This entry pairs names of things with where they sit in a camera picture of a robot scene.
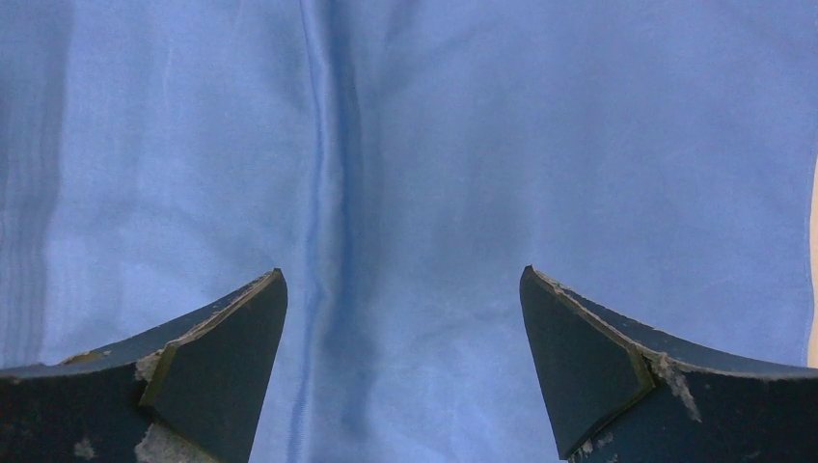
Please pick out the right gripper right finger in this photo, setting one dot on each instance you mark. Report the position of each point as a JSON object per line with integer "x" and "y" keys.
{"x": 617, "y": 390}

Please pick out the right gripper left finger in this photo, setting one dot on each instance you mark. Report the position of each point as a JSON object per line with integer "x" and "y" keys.
{"x": 188, "y": 390}

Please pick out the blue surgical drape cloth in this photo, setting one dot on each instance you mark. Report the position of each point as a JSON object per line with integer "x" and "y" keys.
{"x": 402, "y": 162}

